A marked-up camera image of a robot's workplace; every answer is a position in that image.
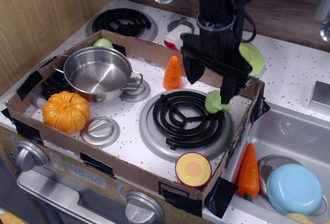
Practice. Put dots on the grey oven knob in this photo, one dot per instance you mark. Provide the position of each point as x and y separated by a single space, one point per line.
30 156
141 208

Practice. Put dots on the pale green toy ball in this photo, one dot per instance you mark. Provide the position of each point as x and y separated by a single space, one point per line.
103 42

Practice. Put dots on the hanging metal ladle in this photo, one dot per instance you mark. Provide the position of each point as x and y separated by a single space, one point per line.
325 30

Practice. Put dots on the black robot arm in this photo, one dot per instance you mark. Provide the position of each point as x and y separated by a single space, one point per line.
217 15

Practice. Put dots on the black front right burner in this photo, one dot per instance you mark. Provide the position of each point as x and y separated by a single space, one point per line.
176 122

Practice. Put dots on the grey oven knob left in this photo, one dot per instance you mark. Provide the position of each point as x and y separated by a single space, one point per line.
30 156

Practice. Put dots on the light blue plastic bowl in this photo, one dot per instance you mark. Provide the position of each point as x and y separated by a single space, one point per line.
293 188

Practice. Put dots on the orange toy pumpkin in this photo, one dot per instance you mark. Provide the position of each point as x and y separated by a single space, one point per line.
67 112

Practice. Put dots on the red white toy slice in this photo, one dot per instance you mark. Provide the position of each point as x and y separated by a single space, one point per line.
172 39

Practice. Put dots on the black front left burner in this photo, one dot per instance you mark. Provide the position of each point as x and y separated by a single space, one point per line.
56 83

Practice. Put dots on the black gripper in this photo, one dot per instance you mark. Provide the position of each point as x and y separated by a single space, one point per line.
218 51

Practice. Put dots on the black rear left burner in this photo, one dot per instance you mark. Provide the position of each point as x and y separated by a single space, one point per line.
127 22

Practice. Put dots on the light green plastic plate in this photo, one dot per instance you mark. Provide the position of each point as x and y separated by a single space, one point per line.
253 56

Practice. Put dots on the halved toy peach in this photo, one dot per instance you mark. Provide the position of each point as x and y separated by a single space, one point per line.
193 170

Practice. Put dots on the grey oven knob right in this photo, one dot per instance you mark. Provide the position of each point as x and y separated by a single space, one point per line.
141 208

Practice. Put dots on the grey stovetop knob rear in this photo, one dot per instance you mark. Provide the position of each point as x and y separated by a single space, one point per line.
182 21

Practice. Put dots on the green toy broccoli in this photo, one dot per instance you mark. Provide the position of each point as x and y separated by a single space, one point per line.
213 103

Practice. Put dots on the grey stovetop knob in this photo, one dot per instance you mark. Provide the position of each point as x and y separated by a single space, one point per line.
100 132
182 21
135 91

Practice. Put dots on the silver faucet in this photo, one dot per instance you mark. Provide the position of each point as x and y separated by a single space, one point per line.
321 11

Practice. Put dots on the orange toy carrot piece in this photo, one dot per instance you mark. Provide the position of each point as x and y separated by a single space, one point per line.
173 74

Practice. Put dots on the grey stovetop knob centre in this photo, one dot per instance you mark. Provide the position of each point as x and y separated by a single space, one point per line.
135 91

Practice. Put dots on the yellow toy in sink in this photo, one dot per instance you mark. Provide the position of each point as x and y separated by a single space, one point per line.
299 217

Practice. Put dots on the silver metal lid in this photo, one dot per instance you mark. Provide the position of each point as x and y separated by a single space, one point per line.
267 165

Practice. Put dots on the grey oven door handle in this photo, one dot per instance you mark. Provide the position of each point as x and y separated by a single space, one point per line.
65 201

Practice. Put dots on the silver sink basin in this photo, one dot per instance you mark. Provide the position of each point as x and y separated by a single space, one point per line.
288 133

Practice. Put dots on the black burner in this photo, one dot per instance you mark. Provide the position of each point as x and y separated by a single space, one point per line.
176 122
56 83
127 22

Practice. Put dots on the oven clock display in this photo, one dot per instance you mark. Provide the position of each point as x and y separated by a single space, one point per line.
87 175

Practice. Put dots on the grey stovetop knob front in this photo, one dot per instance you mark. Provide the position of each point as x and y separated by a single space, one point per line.
100 132

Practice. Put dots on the yellow object bottom left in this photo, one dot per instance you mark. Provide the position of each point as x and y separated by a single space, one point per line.
8 218

